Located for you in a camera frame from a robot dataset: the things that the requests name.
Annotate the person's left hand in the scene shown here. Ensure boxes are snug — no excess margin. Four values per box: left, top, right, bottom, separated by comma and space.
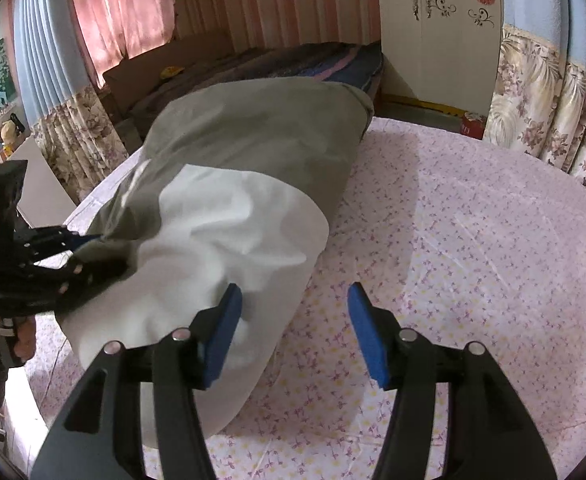
0, 307, 37, 362

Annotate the pink floral bed sheet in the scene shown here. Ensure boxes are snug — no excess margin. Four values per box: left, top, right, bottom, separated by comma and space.
25, 116, 586, 480

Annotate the white cabinet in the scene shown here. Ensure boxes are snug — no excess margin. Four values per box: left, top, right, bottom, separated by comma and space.
9, 137, 78, 232

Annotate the grey and white garment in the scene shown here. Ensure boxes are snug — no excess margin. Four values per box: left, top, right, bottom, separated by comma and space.
55, 79, 376, 448

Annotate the yellow plush toy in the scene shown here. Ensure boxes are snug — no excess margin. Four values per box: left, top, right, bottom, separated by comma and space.
0, 120, 20, 153

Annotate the dark striped blanket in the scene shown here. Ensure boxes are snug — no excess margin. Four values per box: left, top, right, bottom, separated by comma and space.
188, 41, 384, 97

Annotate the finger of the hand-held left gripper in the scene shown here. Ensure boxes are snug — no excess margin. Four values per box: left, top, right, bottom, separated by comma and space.
23, 255, 130, 313
20, 226, 102, 263

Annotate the brown sofa bed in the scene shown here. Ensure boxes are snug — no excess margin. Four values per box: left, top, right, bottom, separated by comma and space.
102, 32, 384, 137

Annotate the white wardrobe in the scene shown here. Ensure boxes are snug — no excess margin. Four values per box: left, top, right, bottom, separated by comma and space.
375, 0, 504, 127

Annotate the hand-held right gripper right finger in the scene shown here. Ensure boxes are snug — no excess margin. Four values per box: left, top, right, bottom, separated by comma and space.
348, 281, 558, 480

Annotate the pink curtain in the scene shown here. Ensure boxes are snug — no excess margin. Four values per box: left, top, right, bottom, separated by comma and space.
65, 0, 180, 90

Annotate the red container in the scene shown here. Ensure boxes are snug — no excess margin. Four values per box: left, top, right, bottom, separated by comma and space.
460, 112, 486, 142

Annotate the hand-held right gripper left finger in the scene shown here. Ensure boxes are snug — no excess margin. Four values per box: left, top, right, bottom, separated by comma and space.
30, 283, 244, 480

